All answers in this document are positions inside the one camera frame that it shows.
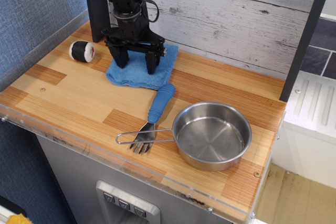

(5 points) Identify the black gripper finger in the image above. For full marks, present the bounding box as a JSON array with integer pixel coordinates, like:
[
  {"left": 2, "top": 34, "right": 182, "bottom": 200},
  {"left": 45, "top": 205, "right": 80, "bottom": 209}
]
[
  {"left": 108, "top": 46, "right": 129, "bottom": 69},
  {"left": 145, "top": 52, "right": 160, "bottom": 74}
]

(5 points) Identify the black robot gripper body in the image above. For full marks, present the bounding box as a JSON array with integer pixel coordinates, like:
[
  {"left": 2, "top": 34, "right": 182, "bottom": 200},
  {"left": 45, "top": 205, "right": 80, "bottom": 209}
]
[{"left": 102, "top": 16, "right": 166, "bottom": 57}]

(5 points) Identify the blue cloth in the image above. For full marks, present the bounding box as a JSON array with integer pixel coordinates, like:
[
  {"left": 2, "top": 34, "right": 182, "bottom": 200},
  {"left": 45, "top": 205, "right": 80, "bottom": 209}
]
[{"left": 106, "top": 45, "right": 178, "bottom": 90}]

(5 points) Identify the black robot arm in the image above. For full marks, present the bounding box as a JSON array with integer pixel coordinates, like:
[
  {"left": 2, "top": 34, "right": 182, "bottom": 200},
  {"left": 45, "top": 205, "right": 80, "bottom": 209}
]
[{"left": 102, "top": 0, "right": 166, "bottom": 74}]

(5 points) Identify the toy sushi roll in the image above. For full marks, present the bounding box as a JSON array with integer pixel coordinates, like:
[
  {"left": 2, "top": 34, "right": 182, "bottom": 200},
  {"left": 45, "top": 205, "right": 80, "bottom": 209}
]
[{"left": 69, "top": 41, "right": 96, "bottom": 63}]

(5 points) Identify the small steel pan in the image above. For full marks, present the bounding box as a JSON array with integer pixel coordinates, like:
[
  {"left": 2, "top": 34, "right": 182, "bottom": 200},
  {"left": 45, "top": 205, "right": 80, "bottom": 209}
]
[{"left": 115, "top": 101, "right": 253, "bottom": 172}]

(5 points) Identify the clear acrylic table edge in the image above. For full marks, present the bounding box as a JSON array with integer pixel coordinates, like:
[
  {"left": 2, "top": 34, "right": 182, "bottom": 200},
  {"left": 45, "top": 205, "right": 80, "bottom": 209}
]
[{"left": 1, "top": 105, "right": 256, "bottom": 223}]

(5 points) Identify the silver dispenser button panel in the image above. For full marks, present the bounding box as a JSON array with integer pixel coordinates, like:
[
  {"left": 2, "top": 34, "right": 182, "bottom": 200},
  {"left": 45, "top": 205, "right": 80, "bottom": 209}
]
[{"left": 96, "top": 180, "right": 161, "bottom": 223}]

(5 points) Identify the white ridged side cabinet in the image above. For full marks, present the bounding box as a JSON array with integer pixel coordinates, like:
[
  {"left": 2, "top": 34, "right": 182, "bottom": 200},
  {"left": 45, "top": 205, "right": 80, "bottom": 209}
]
[{"left": 272, "top": 71, "right": 335, "bottom": 187}]

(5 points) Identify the yellow object at corner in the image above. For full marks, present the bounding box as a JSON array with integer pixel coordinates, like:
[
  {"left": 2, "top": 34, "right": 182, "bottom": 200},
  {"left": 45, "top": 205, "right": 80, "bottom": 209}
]
[{"left": 6, "top": 214, "right": 33, "bottom": 224}]

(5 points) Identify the dark grey left post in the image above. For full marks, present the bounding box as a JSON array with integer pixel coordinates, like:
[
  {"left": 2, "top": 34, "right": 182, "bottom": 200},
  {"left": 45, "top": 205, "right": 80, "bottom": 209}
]
[{"left": 87, "top": 0, "right": 110, "bottom": 42}]

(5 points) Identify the dark grey post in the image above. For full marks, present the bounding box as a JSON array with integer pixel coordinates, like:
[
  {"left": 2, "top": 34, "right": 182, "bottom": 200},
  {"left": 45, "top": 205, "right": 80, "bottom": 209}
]
[
  {"left": 279, "top": 0, "right": 326, "bottom": 102},
  {"left": 87, "top": 0, "right": 110, "bottom": 42}
]

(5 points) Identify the blue-handled metal fork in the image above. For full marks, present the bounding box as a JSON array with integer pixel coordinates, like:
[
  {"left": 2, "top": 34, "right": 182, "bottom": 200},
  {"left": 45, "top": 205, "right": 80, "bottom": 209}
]
[{"left": 130, "top": 83, "right": 175, "bottom": 154}]

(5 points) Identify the dark grey right post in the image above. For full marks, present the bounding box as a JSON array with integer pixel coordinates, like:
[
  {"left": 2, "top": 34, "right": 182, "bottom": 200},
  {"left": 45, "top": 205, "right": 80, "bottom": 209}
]
[{"left": 279, "top": 0, "right": 326, "bottom": 102}]

